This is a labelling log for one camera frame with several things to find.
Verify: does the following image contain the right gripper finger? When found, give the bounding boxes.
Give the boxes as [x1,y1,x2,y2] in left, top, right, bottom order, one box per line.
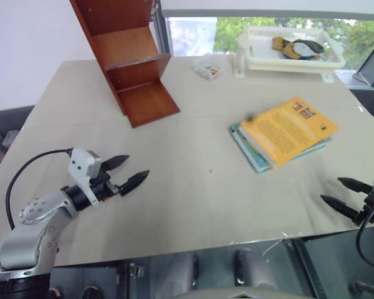
[320,194,362,225]
[337,176,374,196]

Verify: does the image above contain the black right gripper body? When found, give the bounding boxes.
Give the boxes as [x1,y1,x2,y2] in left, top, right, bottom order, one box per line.
[353,192,374,227]

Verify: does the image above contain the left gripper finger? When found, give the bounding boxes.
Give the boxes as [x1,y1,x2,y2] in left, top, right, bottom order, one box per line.
[118,169,150,197]
[101,154,130,172]

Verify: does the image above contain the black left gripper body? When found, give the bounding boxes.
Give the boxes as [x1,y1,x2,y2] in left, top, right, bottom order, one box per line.
[89,169,122,202]

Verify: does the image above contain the orange yellow paperback book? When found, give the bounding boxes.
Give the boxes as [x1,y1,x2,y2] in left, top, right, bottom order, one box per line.
[240,97,339,170]

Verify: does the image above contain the wooden shelf unit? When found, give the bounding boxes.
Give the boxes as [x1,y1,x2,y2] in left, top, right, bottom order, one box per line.
[69,0,181,129]

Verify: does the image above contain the teal hardcover book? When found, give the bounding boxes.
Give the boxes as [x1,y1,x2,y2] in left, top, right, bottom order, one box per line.
[229,122,333,174]

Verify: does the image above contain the clear plastic box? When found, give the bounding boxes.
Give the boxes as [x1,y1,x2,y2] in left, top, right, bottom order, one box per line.
[191,53,224,82]

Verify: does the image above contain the light grey robot chest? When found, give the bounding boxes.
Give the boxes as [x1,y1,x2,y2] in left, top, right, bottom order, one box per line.
[174,285,300,299]

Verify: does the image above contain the items inside basket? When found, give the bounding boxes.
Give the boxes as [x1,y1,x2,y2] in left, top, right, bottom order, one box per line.
[286,39,327,62]

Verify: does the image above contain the white plastic drain tray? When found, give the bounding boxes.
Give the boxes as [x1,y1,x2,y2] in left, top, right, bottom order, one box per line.
[233,32,336,83]

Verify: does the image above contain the yellow work glove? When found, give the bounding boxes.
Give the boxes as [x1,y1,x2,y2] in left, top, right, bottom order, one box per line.
[271,36,302,60]

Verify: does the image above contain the white slotted plastic basket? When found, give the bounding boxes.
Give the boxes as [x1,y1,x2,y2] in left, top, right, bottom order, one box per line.
[244,25,347,71]

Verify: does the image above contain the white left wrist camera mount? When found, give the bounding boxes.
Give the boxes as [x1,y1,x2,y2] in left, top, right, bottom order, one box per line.
[67,148,103,209]

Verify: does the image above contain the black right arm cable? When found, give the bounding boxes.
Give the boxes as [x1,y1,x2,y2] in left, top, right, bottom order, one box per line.
[355,205,374,272]

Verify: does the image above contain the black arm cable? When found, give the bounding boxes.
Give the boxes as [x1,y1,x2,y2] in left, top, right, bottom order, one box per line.
[355,205,374,272]
[5,148,74,231]

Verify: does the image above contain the black table frame bar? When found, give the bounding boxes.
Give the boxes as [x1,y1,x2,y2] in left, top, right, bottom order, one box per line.
[286,236,328,299]

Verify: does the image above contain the thin white cable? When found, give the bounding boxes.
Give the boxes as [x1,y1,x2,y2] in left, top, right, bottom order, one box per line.
[261,238,292,258]

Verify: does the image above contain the small metal bracket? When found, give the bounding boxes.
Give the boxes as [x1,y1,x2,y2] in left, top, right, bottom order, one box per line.
[129,263,144,278]

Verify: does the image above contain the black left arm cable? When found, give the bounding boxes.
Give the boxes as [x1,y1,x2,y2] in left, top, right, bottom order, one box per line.
[5,148,74,231]

